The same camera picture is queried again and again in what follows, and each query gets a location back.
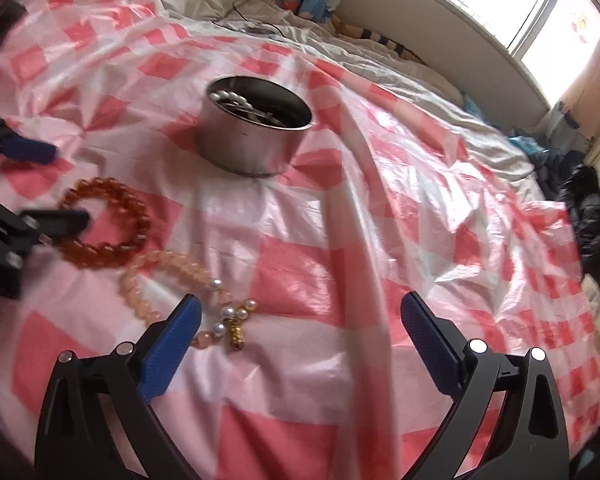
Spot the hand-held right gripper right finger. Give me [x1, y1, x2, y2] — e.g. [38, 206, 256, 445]
[400, 291, 572, 480]

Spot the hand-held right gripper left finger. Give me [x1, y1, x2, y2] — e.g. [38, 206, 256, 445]
[32, 294, 203, 480]

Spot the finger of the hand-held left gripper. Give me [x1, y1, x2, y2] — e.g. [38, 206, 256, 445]
[0, 116, 62, 165]
[0, 187, 92, 273]

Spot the amber bead bracelet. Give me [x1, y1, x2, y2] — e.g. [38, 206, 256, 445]
[57, 176, 152, 267]

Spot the pink bead bracelet gold charm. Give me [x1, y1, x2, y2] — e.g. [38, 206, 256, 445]
[120, 250, 260, 351]

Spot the white pearl bracelet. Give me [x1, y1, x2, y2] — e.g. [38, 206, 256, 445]
[209, 89, 266, 118]

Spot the round metal tin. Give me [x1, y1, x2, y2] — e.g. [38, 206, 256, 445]
[194, 75, 315, 178]

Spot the red white checked plastic sheet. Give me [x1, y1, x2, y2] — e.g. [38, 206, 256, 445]
[0, 0, 600, 480]

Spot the blue plastic bag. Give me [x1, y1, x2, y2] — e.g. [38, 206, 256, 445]
[462, 92, 548, 158]

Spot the white bed sheet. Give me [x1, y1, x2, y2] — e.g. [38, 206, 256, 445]
[145, 0, 551, 186]

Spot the black tan striped cloth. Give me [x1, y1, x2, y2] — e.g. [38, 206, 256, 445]
[330, 15, 426, 63]

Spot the pink printed curtain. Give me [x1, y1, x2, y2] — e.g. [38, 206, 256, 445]
[545, 10, 600, 161]

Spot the window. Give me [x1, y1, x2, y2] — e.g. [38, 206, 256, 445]
[370, 0, 600, 111]

